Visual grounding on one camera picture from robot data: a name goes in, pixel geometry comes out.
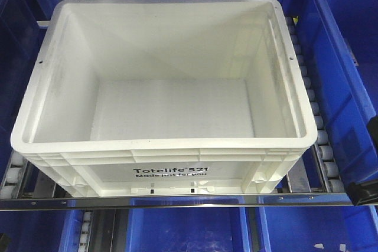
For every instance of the white plastic tote bin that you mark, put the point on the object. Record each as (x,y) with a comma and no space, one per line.
(165,97)

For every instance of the shelf roller track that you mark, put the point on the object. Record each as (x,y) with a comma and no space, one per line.
(321,152)
(16,177)

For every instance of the shelf blue bin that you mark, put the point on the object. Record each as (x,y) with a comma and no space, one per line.
(20,40)
(339,45)

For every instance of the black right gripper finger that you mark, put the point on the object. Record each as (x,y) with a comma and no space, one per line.
(365,193)

